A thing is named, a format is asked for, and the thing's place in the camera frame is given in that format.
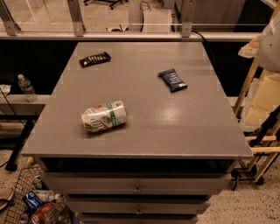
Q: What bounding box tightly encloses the blue rxbar blueberry wrapper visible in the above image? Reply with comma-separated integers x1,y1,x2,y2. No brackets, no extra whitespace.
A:
158,68,188,93

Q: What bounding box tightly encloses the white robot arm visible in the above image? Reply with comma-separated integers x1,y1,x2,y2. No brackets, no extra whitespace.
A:
257,12,280,73

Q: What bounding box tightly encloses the white green 7up can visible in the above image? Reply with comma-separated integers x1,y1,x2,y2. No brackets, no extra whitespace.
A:
81,100,128,132

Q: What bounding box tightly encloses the black chocolate rxbar wrapper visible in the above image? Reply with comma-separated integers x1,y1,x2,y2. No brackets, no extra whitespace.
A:
80,52,111,67

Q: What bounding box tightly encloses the green can in basket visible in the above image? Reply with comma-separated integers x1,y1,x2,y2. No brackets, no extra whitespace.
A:
33,176,43,190

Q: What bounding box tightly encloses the red soda can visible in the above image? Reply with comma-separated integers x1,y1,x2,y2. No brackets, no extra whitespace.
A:
31,202,64,224

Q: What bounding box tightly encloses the grey drawer cabinet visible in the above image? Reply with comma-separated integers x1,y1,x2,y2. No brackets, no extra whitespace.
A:
23,42,252,224

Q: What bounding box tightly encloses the clear plastic water bottle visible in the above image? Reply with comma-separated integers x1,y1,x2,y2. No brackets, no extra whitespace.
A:
17,74,38,102

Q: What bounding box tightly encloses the plastic bottle in basket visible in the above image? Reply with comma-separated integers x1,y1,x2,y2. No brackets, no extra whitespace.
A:
33,190,60,202

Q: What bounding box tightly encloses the blue snack bag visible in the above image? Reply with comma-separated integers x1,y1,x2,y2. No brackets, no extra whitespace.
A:
22,191,43,212

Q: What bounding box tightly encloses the black power cable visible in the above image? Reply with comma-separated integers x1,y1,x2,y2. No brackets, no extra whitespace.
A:
191,30,218,71

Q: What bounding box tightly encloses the wire mesh basket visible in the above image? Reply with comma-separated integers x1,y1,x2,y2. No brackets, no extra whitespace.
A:
4,165,72,224

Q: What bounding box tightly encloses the yellow wooden cart frame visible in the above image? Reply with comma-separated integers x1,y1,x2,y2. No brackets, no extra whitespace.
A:
231,0,280,186

